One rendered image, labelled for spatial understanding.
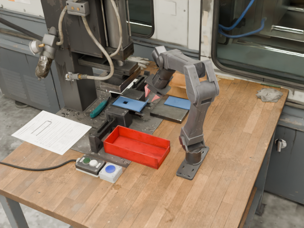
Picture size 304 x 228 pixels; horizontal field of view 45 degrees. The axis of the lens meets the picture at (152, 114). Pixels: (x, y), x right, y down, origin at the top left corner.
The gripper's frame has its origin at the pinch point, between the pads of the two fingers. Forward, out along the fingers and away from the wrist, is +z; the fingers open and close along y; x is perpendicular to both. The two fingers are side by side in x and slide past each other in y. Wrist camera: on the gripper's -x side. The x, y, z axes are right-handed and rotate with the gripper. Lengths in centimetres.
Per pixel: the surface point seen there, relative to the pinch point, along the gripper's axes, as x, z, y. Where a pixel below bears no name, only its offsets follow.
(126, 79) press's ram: 3.1, -3.3, 12.0
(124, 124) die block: 8.2, 14.8, 2.1
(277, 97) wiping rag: -43, -11, -48
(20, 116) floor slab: -63, 173, 98
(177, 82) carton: -35.9, 12.9, -3.8
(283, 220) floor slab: -49, 60, -107
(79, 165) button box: 37.3, 17.4, 4.6
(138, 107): 1.0, 8.2, 1.7
